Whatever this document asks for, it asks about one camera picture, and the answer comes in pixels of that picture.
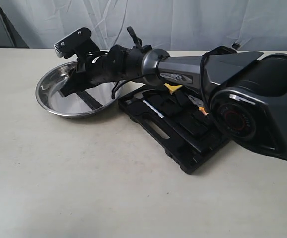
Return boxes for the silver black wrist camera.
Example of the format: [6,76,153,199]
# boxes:
[54,27,100,59]

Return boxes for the orange handled pliers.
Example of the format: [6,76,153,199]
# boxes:
[187,95,209,116]

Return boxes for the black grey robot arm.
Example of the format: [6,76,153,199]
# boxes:
[60,45,287,160]

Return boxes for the black plastic tool case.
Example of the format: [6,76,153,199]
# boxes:
[118,85,229,174]

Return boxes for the white backdrop curtain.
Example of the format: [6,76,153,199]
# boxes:
[0,0,287,51]

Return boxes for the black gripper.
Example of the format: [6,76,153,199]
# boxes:
[60,49,126,97]

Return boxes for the steel claw hammer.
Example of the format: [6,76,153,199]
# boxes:
[124,91,204,154]

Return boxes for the round stainless steel pan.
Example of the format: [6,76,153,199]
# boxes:
[35,60,123,119]

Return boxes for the yellow tape measure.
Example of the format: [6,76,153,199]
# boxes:
[164,83,183,95]

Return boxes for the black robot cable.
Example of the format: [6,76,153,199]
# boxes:
[111,26,233,139]

